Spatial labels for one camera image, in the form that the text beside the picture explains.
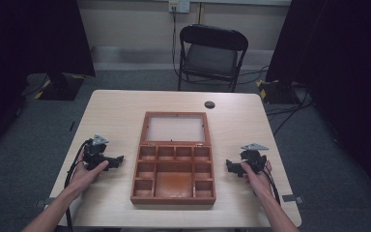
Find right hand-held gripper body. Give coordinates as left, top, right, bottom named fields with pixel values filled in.
left=240, top=142, right=270, bottom=174

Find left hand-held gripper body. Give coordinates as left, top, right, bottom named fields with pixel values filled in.
left=82, top=133, right=112, bottom=171

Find brown wooden compartment box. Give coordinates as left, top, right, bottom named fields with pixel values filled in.
left=129, top=110, right=217, bottom=206

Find person's right hand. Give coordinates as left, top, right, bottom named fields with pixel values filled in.
left=240, top=159, right=273, bottom=198

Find person's left hand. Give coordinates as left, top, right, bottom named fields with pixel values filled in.
left=68, top=150, right=110, bottom=195

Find grey tape strip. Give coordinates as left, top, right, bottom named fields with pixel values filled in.
left=281, top=193, right=305, bottom=205
left=34, top=197, right=57, bottom=209

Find black stand base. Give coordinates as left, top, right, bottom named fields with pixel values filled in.
left=256, top=78, right=302, bottom=105
left=33, top=72, right=86, bottom=102

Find black folding chair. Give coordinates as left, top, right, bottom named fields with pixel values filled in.
left=177, top=23, right=250, bottom=94

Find dark curtain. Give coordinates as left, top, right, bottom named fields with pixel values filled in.
left=265, top=0, right=371, bottom=207
left=0, top=0, right=97, bottom=162

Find left hand-held gripper black cable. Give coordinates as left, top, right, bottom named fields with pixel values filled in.
left=63, top=138, right=93, bottom=232

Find hand-held gripper black cable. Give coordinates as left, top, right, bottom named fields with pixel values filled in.
left=262, top=165, right=282, bottom=206
left=63, top=138, right=93, bottom=232

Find right hand-held gripper black cable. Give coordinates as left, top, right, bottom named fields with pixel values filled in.
left=262, top=165, right=282, bottom=206

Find black floor cables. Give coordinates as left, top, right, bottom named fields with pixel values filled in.
left=238, top=65, right=315, bottom=137

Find black wall socket cable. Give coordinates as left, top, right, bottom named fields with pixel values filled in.
left=171, top=9, right=182, bottom=78

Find white wall socket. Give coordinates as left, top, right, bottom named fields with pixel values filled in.
left=168, top=0, right=191, bottom=15

